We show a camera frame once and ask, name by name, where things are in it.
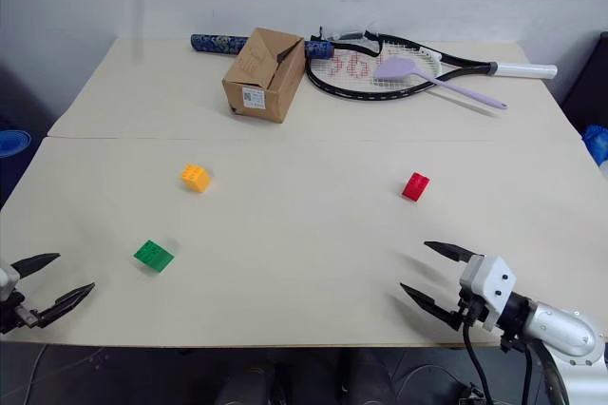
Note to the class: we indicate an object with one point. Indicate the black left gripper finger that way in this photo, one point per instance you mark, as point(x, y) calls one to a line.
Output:
point(37, 262)
point(64, 306)

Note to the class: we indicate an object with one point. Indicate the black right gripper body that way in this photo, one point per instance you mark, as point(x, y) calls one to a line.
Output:
point(475, 311)

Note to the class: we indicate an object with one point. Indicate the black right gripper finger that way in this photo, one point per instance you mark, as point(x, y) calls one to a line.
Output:
point(451, 250)
point(432, 304)

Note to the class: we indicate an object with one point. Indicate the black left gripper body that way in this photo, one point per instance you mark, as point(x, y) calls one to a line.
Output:
point(14, 312)

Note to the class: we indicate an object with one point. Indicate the red toy brick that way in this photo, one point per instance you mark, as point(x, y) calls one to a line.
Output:
point(415, 186)

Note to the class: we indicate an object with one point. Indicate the green toy brick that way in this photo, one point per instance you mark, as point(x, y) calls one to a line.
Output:
point(153, 256)

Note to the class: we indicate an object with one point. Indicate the blue round object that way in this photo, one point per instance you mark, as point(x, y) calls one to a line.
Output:
point(12, 142)

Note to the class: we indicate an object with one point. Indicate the yellow toy brick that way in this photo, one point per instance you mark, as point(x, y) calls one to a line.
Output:
point(195, 178)

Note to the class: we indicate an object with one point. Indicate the blue plastic bag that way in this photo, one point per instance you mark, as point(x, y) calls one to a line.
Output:
point(598, 143)

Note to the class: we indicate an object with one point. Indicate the black white tennis racket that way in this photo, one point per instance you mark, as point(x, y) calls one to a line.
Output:
point(468, 63)

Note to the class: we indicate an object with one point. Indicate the purple spatula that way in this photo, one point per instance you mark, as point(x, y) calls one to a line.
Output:
point(396, 69)

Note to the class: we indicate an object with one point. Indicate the brown cardboard box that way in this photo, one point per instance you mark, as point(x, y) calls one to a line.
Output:
point(259, 86)

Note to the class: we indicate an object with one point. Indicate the blue patterned tube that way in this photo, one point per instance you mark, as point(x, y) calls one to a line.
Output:
point(214, 43)

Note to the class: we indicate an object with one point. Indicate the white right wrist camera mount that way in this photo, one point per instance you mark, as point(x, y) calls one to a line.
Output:
point(489, 281)

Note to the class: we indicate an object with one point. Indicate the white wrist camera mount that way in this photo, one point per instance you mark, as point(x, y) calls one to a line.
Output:
point(489, 281)
point(5, 279)

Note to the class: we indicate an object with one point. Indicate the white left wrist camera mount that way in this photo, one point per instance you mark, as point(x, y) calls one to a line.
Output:
point(5, 279)

